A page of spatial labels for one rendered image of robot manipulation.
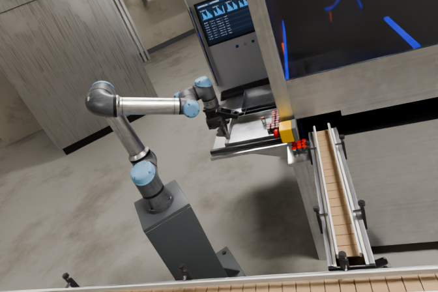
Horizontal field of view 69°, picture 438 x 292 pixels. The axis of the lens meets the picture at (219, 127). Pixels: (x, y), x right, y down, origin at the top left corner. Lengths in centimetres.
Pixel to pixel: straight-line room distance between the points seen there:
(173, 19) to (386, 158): 743
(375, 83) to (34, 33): 394
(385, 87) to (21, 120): 607
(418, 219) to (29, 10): 428
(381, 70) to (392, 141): 35
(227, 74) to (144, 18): 607
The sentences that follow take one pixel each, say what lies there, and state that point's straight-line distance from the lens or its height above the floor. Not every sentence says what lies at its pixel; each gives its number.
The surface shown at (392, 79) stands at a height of 111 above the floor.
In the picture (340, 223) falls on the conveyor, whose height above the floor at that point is 93.
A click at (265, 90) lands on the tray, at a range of 213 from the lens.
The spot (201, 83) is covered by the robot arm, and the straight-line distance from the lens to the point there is 153.
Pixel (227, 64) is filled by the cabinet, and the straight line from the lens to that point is 247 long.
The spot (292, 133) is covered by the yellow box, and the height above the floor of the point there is 100.
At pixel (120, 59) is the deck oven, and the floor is 89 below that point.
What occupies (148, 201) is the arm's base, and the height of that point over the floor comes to 86.
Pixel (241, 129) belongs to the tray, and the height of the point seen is 88.
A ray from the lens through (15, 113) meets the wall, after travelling 667.
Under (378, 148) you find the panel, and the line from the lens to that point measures 164.
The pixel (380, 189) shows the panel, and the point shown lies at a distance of 180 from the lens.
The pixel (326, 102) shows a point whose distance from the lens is 146.
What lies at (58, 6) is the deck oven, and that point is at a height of 175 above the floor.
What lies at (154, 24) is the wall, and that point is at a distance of 847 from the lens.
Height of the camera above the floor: 179
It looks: 29 degrees down
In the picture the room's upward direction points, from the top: 22 degrees counter-clockwise
